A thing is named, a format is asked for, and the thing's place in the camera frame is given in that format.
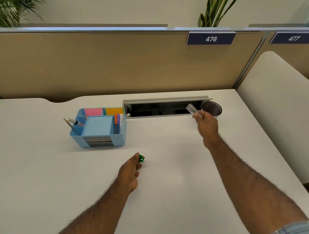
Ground person's left hand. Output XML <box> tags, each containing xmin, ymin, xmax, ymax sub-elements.
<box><xmin>116</xmin><ymin>152</ymin><xmax>143</xmax><ymax>194</ymax></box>

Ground person's right hand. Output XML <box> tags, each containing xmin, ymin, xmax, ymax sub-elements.
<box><xmin>191</xmin><ymin>110</ymin><xmax>220</xmax><ymax>150</ymax></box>

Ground clear plastic tube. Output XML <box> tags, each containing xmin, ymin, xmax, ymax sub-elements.
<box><xmin>186</xmin><ymin>103</ymin><xmax>204</xmax><ymax>118</ymax></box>

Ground person's right forearm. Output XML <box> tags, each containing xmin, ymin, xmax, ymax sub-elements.
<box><xmin>202</xmin><ymin>135</ymin><xmax>309</xmax><ymax>234</ymax></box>

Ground person's left forearm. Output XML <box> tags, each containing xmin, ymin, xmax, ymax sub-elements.
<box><xmin>56</xmin><ymin>175</ymin><xmax>131</xmax><ymax>234</ymax></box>

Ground black mesh pen cup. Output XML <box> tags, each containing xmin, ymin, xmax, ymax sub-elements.
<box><xmin>201</xmin><ymin>101</ymin><xmax>223</xmax><ymax>117</ymax></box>

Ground light blue desk organizer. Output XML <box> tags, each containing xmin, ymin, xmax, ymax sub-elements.
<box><xmin>69</xmin><ymin>105</ymin><xmax>128</xmax><ymax>151</ymax></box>

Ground orange sticky note pad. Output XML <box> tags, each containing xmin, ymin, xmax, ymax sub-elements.
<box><xmin>105</xmin><ymin>107</ymin><xmax>124</xmax><ymax>117</ymax></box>

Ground pink sticky note pad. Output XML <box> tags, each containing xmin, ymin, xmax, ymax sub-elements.
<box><xmin>83</xmin><ymin>107</ymin><xmax>103</xmax><ymax>117</ymax></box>

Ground grey pencil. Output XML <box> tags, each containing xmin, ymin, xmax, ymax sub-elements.
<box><xmin>63</xmin><ymin>118</ymin><xmax>81</xmax><ymax>136</ymax></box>

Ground white marker with black cap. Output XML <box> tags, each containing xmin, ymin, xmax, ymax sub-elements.
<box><xmin>67</xmin><ymin>117</ymin><xmax>85</xmax><ymax>126</ymax></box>

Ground dark blue number sign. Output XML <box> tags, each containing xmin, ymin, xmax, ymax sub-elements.
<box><xmin>186</xmin><ymin>30</ymin><xmax>236</xmax><ymax>47</ymax></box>
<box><xmin>269</xmin><ymin>30</ymin><xmax>309</xmax><ymax>47</ymax></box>

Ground white side divider panel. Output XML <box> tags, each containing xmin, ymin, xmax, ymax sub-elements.
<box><xmin>232</xmin><ymin>49</ymin><xmax>309</xmax><ymax>185</ymax></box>

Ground green snake plant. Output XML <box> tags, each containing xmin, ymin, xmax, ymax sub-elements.
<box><xmin>198</xmin><ymin>0</ymin><xmax>239</xmax><ymax>29</ymax></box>

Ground beige side desk partition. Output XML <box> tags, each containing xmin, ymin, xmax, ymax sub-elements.
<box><xmin>260</xmin><ymin>24</ymin><xmax>309</xmax><ymax>80</ymax></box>

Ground green palm plant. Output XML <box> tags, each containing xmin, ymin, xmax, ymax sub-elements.
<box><xmin>0</xmin><ymin>0</ymin><xmax>46</xmax><ymax>30</ymax></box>

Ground grey cable tray with lid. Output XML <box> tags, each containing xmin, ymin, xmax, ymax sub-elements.
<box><xmin>122</xmin><ymin>91</ymin><xmax>214</xmax><ymax>124</ymax></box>

